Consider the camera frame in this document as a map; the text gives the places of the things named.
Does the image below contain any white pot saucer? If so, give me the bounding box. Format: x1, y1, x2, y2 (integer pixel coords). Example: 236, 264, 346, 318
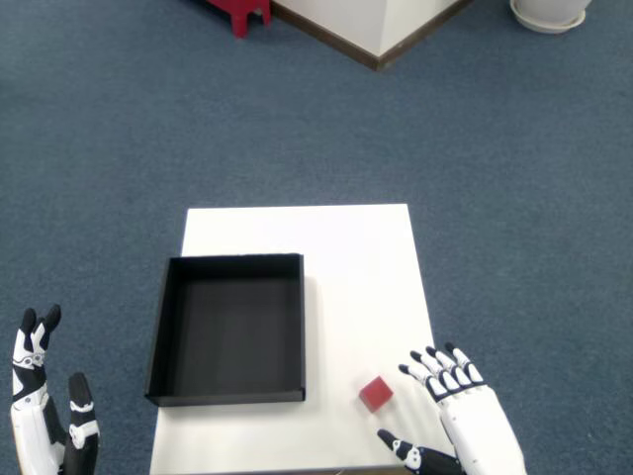
510, 0, 588, 35

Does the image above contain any red plastic stool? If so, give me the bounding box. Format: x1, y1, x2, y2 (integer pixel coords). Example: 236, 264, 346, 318
205, 0, 273, 40

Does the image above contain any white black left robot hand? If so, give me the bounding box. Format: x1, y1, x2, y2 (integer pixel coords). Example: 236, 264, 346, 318
10, 303, 102, 475

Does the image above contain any red cube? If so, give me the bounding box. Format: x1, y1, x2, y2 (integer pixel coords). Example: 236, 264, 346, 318
359, 375, 395, 413

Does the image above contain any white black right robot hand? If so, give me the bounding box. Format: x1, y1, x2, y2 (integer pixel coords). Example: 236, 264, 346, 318
377, 341, 527, 475

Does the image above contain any white flower pot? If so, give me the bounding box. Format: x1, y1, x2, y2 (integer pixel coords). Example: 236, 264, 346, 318
517, 0, 592, 22

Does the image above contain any black open box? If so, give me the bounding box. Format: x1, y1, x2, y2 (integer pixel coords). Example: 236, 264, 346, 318
143, 252, 307, 408

